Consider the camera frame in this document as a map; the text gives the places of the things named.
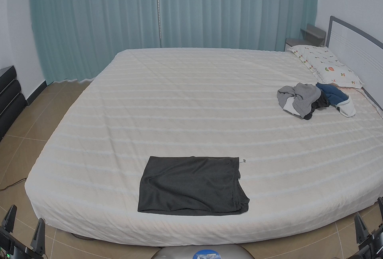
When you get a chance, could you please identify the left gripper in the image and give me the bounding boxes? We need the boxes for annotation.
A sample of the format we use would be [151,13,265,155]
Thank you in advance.
[0,205,46,259]

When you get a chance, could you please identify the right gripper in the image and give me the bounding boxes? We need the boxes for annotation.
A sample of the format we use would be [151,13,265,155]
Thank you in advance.
[346,196,383,259]

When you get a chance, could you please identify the black garment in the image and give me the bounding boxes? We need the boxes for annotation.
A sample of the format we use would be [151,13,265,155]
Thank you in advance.
[137,156,250,216]

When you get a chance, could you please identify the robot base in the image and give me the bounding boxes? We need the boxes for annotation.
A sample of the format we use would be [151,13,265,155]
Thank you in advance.
[153,244,250,259]

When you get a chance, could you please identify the pile of clothes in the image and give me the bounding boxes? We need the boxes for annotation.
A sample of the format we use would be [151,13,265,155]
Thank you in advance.
[277,82,356,120]

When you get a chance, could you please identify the bed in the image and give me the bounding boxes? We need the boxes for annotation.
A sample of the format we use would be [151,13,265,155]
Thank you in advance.
[25,16,383,246]

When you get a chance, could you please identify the black chest of drawers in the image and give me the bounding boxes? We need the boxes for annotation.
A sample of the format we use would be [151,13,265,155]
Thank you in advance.
[0,65,27,142]

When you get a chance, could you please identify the white printed pillow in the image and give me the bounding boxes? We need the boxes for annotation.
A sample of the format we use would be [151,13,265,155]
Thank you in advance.
[287,44,364,89]

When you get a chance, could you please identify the grey bedside table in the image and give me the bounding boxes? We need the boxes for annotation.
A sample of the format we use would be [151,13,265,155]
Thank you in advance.
[285,23,327,52]

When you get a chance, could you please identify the black cable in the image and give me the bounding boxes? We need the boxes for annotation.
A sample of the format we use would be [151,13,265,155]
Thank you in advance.
[0,178,27,191]

